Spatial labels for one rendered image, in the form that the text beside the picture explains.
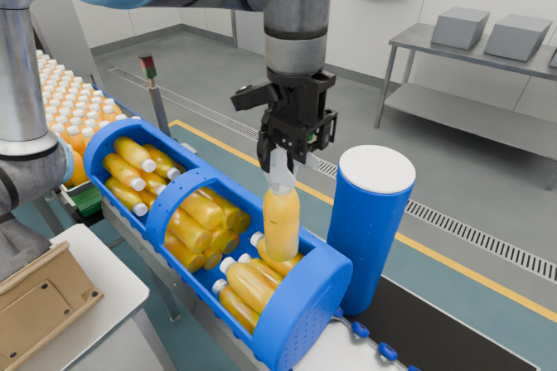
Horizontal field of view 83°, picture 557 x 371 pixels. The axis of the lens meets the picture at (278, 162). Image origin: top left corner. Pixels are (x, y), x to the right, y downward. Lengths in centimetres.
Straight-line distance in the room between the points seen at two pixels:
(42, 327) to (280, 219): 48
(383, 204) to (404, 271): 112
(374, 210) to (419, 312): 89
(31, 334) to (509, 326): 216
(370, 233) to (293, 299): 71
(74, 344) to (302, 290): 44
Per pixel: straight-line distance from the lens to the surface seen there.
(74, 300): 78
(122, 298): 80
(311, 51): 38
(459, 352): 195
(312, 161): 51
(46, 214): 156
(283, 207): 55
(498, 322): 231
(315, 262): 68
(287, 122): 41
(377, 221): 125
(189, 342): 198
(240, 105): 49
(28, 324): 76
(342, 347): 94
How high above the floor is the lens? 179
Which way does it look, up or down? 39 degrees down
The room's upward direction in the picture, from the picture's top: straight up
